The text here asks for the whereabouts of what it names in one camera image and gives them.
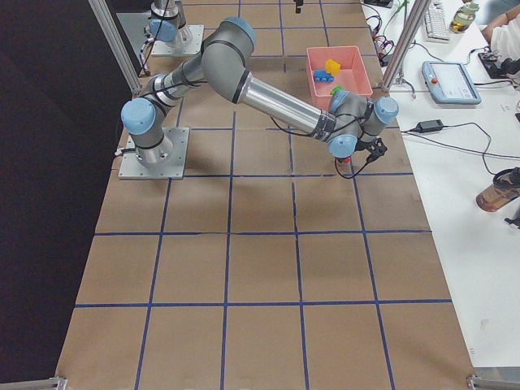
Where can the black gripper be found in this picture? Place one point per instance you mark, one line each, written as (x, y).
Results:
(362, 145)

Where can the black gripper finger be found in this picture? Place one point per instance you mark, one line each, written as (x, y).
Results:
(298, 5)

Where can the green building block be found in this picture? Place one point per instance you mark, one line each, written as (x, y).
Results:
(335, 90)

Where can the yellow building block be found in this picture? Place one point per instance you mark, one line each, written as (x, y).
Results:
(332, 67)

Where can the blue building block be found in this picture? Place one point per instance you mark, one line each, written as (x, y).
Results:
(321, 76)

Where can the pink plastic box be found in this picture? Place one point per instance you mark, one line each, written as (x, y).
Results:
(352, 75)

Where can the black power adapter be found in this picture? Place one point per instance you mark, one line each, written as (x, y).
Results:
(434, 125)

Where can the teach pendant tablet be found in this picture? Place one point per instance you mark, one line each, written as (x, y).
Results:
(450, 83)

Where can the white keyboard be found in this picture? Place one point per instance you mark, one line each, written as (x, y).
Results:
(434, 23)

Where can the brown drink bottle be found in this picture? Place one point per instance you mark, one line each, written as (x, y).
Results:
(503, 190)

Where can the green drink bottle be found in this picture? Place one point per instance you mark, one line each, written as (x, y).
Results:
(464, 17)

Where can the seated person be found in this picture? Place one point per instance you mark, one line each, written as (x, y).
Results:
(502, 35)

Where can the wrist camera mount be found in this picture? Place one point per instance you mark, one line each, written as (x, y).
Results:
(376, 149)

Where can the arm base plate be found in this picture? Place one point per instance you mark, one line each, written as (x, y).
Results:
(178, 43)
(164, 161)

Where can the aluminium frame post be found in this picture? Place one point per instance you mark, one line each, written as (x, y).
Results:
(411, 24)

